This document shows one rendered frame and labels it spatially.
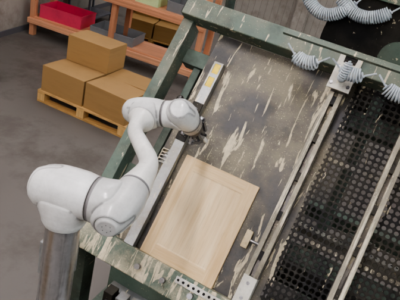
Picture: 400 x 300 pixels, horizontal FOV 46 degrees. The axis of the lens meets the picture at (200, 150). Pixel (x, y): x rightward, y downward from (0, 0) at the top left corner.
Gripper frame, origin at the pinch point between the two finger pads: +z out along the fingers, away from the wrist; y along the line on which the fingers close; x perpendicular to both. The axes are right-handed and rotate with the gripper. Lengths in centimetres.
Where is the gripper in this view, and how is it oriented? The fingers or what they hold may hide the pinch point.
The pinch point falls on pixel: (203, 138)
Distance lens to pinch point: 207.1
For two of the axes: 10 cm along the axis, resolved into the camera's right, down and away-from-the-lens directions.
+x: -8.7, -3.9, 3.1
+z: 2.2, 2.5, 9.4
